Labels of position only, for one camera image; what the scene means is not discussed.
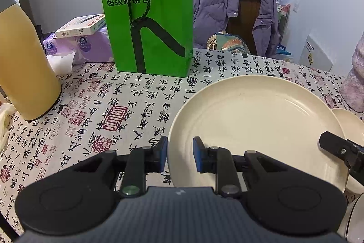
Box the cream plate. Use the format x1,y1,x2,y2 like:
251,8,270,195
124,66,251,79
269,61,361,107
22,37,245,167
168,75,348,190
332,108,364,195

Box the pink textured vase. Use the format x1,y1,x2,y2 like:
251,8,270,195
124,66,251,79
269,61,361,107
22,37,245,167
340,36,364,112

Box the calligraphy print tablecloth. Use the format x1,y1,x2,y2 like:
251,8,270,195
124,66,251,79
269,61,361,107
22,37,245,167
1,49,348,234

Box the right white black-rimmed bowl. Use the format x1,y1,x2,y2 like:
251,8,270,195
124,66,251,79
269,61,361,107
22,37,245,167
337,194,364,243

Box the patterned green cushion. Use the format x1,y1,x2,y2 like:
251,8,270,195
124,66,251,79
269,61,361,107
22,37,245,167
206,31,250,55

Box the purple tissue pack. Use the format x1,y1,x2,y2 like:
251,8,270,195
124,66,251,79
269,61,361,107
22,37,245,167
43,26,114,75

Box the yellow thermos jug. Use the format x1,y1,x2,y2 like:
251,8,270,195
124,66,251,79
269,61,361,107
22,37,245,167
1,0,62,121

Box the white flat box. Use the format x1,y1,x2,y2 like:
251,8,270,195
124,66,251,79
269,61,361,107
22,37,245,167
55,13,106,38

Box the white rubber gloves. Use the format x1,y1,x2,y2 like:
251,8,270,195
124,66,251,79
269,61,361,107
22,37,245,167
0,103,16,152

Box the wooden chair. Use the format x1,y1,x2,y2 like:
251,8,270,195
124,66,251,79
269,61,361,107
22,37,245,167
226,0,260,55

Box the green paper shopping bag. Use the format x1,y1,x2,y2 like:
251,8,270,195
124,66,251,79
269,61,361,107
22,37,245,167
102,0,193,77

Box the purple puffer jacket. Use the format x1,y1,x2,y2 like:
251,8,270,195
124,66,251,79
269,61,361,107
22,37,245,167
193,0,279,57

